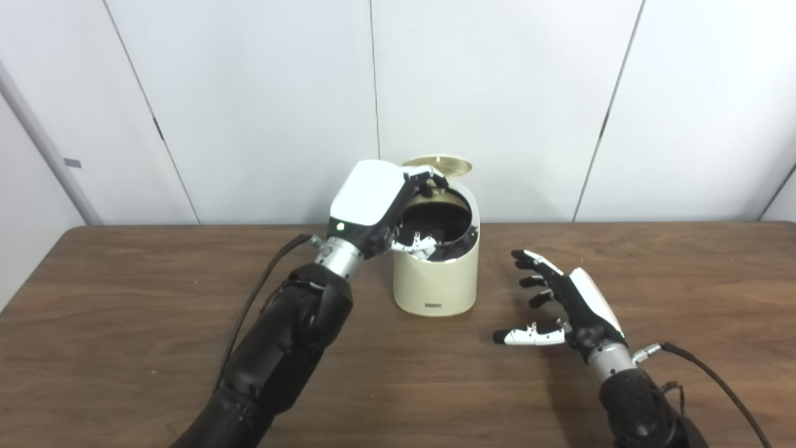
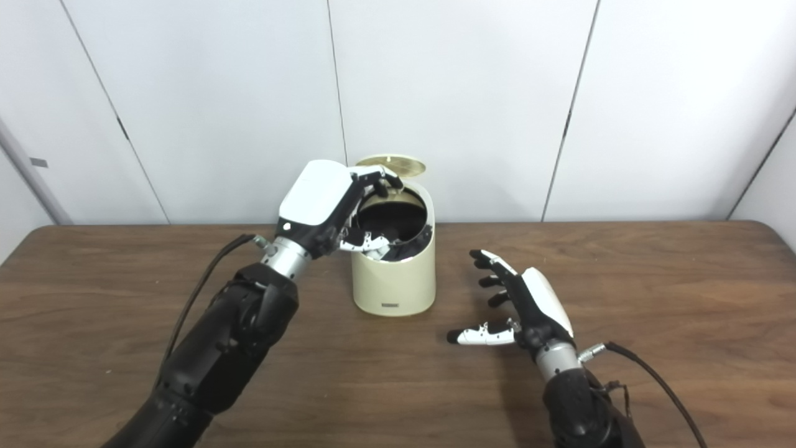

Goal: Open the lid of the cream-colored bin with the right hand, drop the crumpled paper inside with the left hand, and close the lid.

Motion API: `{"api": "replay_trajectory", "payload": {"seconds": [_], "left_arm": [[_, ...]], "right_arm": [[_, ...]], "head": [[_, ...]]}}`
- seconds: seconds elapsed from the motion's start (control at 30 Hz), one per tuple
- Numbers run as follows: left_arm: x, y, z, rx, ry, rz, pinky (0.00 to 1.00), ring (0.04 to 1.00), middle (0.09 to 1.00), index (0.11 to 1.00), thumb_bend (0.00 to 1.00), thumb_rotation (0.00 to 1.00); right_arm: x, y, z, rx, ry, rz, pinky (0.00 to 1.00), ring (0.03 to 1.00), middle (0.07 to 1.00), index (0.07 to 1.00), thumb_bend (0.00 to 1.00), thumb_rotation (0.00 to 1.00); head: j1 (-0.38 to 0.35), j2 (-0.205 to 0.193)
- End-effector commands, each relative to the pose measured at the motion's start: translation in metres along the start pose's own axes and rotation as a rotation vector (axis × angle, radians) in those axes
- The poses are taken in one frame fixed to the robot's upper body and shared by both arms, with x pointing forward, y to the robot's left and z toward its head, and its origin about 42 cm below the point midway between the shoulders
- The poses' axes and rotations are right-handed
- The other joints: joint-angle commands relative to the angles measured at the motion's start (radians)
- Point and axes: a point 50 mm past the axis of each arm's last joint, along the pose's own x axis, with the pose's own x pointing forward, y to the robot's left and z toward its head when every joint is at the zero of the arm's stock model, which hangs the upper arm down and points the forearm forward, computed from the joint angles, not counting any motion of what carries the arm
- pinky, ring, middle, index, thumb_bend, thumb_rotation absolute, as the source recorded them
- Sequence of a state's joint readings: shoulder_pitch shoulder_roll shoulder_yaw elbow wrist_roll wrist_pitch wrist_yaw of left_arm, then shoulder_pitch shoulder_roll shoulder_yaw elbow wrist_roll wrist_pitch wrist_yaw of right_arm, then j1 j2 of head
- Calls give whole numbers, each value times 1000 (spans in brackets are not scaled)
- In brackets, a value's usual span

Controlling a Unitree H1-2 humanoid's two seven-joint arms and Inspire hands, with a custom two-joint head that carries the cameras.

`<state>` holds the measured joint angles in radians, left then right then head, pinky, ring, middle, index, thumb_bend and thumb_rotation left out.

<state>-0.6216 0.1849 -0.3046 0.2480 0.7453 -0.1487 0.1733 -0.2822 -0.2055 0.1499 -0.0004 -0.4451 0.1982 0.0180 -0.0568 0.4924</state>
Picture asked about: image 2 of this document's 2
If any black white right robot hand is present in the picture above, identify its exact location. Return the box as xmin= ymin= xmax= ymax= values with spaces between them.
xmin=447 ymin=249 xmax=576 ymax=356

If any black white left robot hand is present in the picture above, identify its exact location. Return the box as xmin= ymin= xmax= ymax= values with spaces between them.
xmin=277 ymin=160 xmax=405 ymax=261

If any round cream bin lid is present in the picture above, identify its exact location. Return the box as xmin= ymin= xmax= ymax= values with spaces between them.
xmin=356 ymin=154 xmax=427 ymax=182

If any cream-colored bin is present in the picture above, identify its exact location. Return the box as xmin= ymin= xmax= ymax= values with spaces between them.
xmin=350 ymin=177 xmax=437 ymax=317

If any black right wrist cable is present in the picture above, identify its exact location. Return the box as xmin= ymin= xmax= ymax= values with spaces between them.
xmin=578 ymin=341 xmax=710 ymax=448

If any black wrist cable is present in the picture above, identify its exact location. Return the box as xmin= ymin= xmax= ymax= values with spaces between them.
xmin=163 ymin=233 xmax=272 ymax=369
xmin=578 ymin=341 xmax=710 ymax=448

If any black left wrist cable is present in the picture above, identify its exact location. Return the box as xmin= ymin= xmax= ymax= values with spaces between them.
xmin=163 ymin=233 xmax=272 ymax=369

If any gray wall corner trim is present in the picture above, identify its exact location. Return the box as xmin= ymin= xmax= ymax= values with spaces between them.
xmin=0 ymin=118 xmax=74 ymax=226

